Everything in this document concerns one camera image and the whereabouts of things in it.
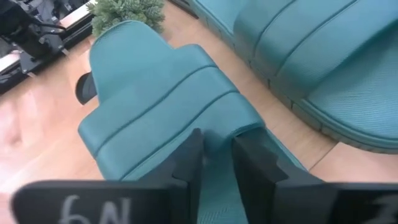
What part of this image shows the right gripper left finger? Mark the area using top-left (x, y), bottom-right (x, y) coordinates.
top-left (11, 127), bottom-right (205, 224)

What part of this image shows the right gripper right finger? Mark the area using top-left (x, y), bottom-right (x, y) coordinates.
top-left (231, 127), bottom-right (398, 224)

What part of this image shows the teal slide sandal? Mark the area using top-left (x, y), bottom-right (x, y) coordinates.
top-left (77, 20), bottom-right (308, 224)
top-left (188, 0), bottom-right (398, 155)

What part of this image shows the black slide sandal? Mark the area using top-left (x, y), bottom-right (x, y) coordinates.
top-left (75, 72), bottom-right (98, 106)

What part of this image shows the green succulent plant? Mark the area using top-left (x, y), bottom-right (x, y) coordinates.
top-left (86, 0), bottom-right (166, 39)

